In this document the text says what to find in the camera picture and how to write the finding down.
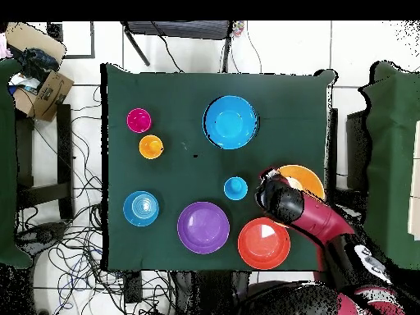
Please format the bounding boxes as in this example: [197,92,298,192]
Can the large orange bowl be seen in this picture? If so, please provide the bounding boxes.
[274,164,326,228]

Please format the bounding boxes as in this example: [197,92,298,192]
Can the large blue bowl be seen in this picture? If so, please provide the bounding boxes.
[202,94,261,151]

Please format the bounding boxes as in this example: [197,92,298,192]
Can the black computer tower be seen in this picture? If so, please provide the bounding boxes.
[345,109,370,191]

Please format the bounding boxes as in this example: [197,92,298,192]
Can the blue cup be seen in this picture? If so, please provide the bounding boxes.
[223,176,249,202]

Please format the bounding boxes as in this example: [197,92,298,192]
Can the large red bowl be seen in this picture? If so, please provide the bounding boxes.
[237,217,292,271]

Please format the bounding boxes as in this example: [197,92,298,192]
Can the purple bowl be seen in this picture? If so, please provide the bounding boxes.
[176,201,231,255]

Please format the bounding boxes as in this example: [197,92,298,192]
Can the dark green tablecloth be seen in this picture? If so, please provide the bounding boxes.
[99,62,339,273]

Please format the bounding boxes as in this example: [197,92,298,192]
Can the orange cup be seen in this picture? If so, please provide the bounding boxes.
[138,134,165,161]

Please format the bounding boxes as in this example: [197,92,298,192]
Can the green cloth covered table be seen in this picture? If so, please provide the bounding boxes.
[0,57,34,270]
[358,60,420,271]

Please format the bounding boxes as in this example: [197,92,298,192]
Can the small blue bowl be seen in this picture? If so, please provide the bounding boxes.
[122,190,161,228]

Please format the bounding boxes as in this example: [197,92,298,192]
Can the pink cup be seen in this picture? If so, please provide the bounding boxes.
[126,107,153,135]

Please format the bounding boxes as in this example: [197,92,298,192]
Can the black folding chair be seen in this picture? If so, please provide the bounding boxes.
[120,21,235,74]

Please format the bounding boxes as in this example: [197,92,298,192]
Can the black power adapter box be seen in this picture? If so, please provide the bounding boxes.
[123,271,144,304]

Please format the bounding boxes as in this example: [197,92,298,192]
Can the black bench stand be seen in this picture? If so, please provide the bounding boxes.
[14,103,75,221]

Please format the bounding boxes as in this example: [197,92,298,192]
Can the cardboard box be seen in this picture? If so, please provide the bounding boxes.
[3,21,75,123]

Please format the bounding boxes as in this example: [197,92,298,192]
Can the grey black floor base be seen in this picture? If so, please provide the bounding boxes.
[14,221,70,257]

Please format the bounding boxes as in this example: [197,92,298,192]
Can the black plastic bag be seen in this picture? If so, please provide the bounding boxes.
[17,48,61,83]

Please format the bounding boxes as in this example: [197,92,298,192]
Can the tangle of floor cables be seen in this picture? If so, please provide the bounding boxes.
[14,84,260,315]

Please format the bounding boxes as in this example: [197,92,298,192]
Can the black metal frame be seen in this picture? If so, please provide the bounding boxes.
[46,21,97,61]

